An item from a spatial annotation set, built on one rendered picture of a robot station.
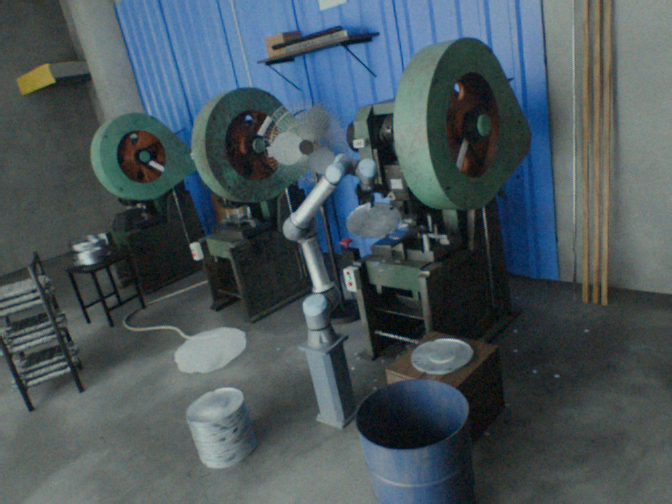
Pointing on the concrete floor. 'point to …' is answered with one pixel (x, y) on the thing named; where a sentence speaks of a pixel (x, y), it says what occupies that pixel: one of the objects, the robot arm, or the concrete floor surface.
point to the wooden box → (464, 380)
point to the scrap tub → (417, 443)
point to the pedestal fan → (283, 147)
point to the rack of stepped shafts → (36, 334)
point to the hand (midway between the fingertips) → (370, 206)
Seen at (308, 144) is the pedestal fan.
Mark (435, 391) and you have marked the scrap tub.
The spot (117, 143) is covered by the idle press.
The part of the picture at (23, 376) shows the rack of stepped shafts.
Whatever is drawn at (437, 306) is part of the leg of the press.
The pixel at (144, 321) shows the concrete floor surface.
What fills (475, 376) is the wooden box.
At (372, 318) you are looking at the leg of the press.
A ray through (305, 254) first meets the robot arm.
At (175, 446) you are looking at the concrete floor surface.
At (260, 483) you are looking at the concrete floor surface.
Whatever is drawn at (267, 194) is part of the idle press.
